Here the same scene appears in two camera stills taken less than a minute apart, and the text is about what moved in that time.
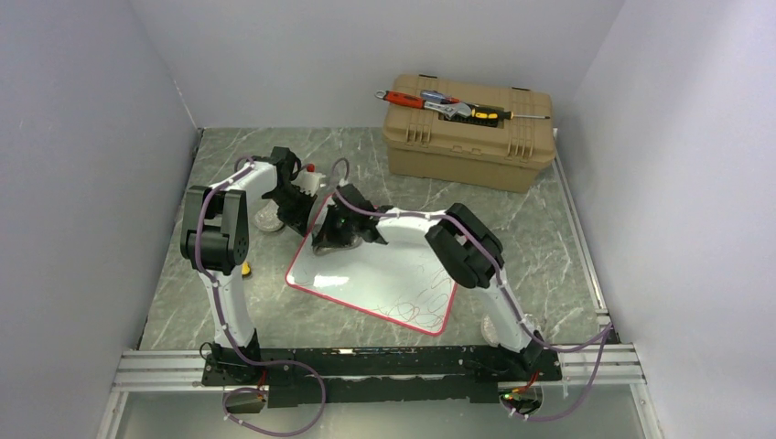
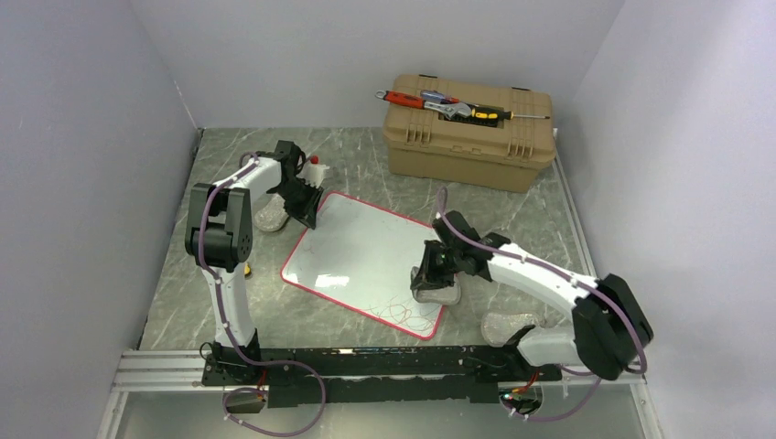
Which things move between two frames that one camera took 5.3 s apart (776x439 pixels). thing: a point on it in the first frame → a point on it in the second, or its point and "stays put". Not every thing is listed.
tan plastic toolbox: (502, 155) stays put
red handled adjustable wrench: (450, 109) stays put
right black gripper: (329, 233) → (427, 275)
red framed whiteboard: (404, 279) stays put
